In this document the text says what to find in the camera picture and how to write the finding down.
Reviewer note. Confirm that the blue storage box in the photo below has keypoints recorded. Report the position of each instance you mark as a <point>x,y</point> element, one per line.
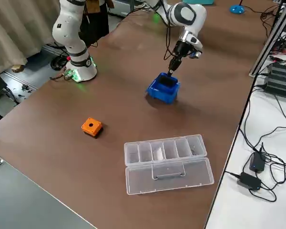
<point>160,94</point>

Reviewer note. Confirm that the clear plastic organizer box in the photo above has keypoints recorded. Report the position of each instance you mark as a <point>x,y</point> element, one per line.
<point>169,171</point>

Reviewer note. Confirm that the orange button box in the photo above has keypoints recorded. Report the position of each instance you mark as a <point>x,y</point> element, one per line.
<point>90,125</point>

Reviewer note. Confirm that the black finned power supply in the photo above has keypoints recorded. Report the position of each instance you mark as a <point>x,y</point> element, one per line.
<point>281,81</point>

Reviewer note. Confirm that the person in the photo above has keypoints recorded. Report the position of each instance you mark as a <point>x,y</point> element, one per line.
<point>97,21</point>

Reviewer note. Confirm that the teal plastic bin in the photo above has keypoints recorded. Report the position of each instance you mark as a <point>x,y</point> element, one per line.
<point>197,2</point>

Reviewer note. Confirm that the aluminium post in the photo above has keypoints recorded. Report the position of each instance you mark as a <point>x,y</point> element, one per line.
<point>269,38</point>

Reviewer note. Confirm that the black power adapter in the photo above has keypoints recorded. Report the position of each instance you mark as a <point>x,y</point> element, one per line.
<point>249,180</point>
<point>257,162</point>

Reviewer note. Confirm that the blue desk lamp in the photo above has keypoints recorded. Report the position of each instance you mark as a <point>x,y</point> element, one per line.
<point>237,10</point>

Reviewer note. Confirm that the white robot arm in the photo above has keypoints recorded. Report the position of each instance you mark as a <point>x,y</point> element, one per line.
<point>69,35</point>

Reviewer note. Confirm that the white desk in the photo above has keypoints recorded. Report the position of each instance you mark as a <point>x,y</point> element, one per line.
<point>264,210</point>

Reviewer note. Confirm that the beige curtain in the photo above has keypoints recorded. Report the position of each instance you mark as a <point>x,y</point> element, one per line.
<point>14,28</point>

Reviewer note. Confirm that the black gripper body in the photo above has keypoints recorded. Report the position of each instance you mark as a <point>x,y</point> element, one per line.
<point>182,48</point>

